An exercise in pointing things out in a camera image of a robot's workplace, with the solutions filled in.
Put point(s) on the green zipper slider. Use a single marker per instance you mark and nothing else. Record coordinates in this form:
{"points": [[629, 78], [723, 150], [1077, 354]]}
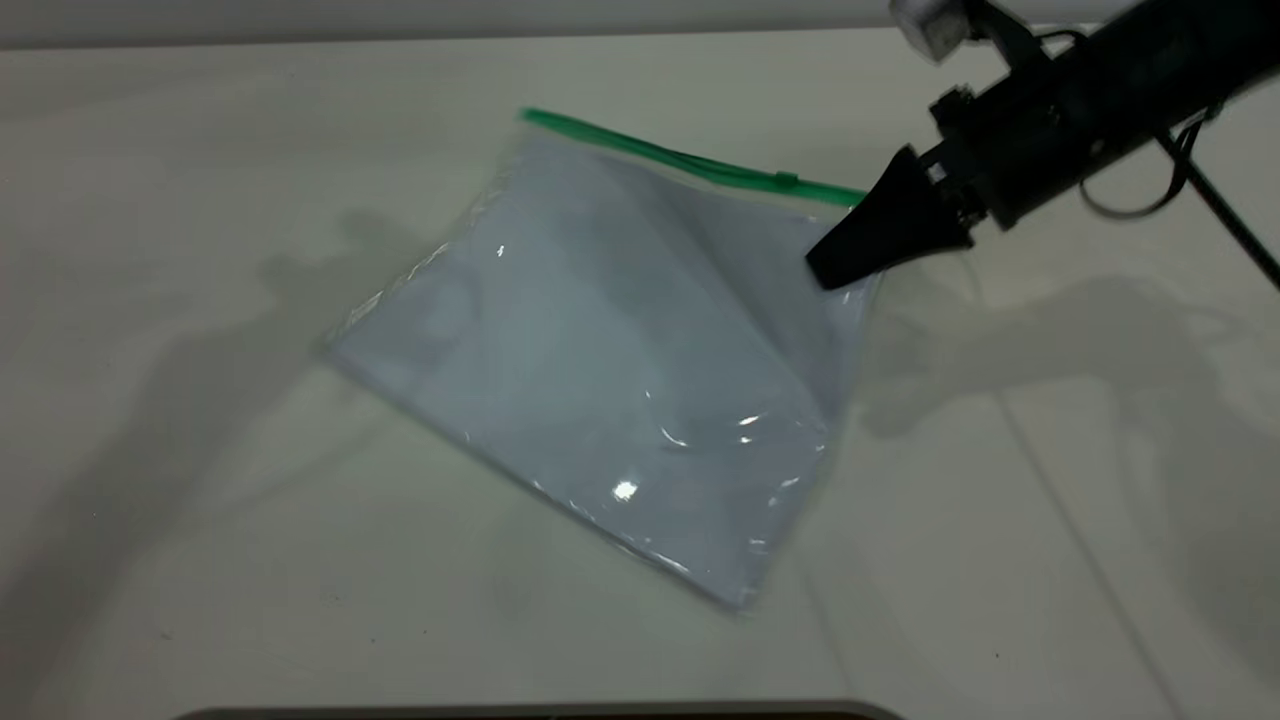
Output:
{"points": [[786, 180]]}

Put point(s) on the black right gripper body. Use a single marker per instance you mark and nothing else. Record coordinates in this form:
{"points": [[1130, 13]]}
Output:
{"points": [[1010, 150]]}

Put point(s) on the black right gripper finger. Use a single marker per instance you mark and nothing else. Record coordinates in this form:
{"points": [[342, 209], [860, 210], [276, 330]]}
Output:
{"points": [[900, 250], [885, 205]]}

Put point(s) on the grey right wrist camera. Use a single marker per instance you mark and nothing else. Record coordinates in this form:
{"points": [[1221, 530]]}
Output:
{"points": [[930, 25]]}

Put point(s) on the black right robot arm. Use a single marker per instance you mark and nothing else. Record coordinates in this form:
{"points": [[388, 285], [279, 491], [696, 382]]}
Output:
{"points": [[1170, 60]]}

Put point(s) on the clear zip bag green seal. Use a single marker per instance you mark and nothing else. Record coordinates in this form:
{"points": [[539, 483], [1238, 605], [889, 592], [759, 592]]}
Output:
{"points": [[600, 350]]}

